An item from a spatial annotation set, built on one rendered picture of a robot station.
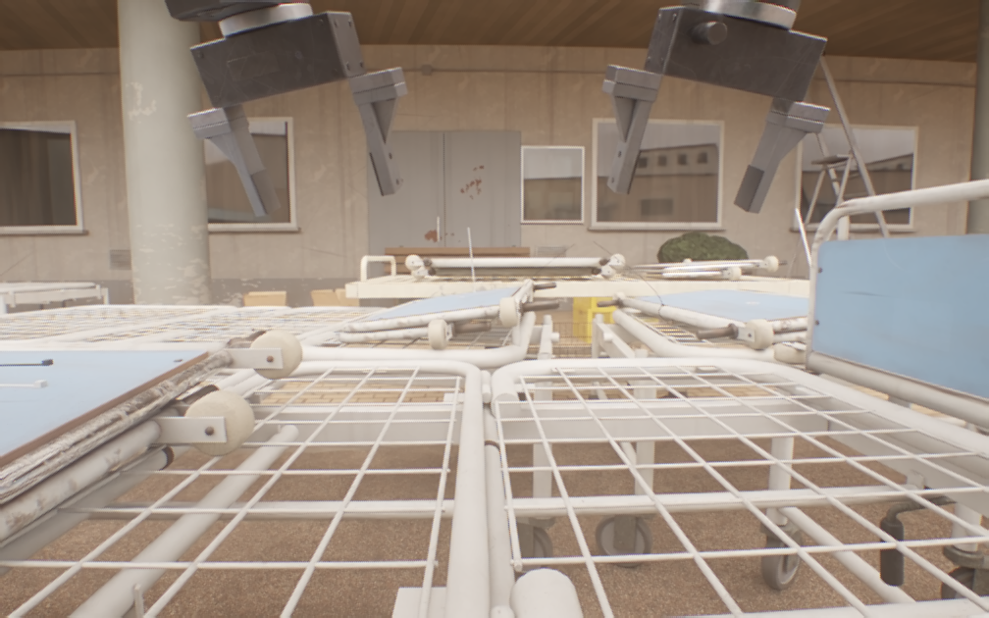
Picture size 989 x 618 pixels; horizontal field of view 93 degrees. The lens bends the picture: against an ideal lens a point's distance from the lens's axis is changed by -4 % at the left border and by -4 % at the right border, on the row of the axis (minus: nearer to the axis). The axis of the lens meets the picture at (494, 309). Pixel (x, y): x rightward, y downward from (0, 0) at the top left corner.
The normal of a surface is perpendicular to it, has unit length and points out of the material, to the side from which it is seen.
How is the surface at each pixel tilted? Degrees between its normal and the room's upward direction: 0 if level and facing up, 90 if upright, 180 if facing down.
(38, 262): 90
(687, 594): 0
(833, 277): 90
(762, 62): 114
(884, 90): 90
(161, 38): 90
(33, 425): 5
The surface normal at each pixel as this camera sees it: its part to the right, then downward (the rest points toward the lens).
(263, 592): 0.00, -0.99
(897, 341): -1.00, 0.01
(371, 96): -0.12, 0.49
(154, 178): 0.27, 0.10
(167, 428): 0.04, 0.15
